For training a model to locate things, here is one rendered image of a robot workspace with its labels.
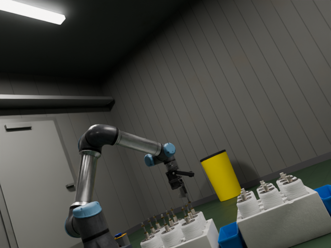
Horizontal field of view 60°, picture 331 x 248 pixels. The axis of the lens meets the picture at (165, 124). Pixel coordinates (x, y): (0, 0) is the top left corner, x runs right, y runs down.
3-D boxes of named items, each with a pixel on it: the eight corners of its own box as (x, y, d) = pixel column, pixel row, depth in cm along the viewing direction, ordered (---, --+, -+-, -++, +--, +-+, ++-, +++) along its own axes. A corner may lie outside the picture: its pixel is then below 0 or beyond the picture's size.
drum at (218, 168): (248, 189, 390) (229, 147, 402) (238, 196, 358) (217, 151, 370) (225, 197, 411) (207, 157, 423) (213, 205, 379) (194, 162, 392)
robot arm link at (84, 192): (70, 234, 122) (87, 123, 148) (60, 238, 133) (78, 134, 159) (96, 236, 127) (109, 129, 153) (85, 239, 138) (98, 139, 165)
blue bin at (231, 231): (248, 258, 136) (238, 233, 138) (227, 266, 138) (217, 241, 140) (246, 240, 165) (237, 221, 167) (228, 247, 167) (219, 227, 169)
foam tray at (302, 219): (337, 231, 124) (317, 191, 127) (253, 260, 131) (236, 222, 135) (315, 212, 161) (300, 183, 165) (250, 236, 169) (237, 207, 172)
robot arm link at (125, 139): (95, 114, 140) (177, 140, 162) (87, 123, 148) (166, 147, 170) (91, 135, 134) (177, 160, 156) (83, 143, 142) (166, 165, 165)
